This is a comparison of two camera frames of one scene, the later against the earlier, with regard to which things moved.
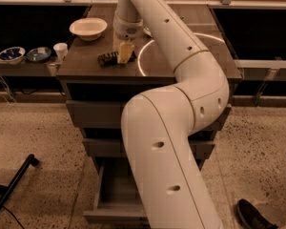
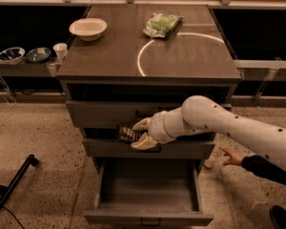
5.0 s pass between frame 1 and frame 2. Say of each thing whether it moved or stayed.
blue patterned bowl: stayed
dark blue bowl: stayed
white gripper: moved
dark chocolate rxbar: moved
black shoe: moved
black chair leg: stayed
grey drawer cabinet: stayed
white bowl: stayed
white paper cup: stayed
